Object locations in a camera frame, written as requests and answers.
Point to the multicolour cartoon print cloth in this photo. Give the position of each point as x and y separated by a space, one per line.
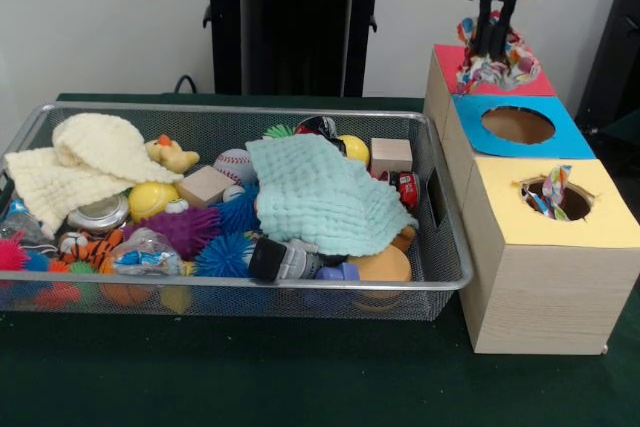
520 72

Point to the cream yellow cloth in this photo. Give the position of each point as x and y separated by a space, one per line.
90 162

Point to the peach orange ball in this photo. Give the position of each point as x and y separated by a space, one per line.
384 267

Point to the small wooden cube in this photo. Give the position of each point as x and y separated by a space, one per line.
391 155

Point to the colourful polka dot cloth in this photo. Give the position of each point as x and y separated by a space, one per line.
553 192

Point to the black chair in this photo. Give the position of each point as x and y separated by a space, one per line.
615 47

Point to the shallow clear mesh bin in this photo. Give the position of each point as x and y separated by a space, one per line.
442 247

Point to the pink spiky ball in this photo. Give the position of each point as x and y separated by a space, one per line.
12 253

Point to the yellow rubber duck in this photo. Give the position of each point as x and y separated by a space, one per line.
172 155

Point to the wooden box with three holes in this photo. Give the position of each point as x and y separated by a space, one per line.
540 287

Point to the green spiky ball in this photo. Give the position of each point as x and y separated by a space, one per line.
278 132

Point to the yellow ball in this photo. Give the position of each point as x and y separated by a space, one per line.
150 200
355 149

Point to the white toy baseball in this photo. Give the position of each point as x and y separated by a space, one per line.
233 165

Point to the mint green cloth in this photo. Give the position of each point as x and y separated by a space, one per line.
330 197

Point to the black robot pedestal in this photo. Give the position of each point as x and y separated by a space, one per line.
290 27

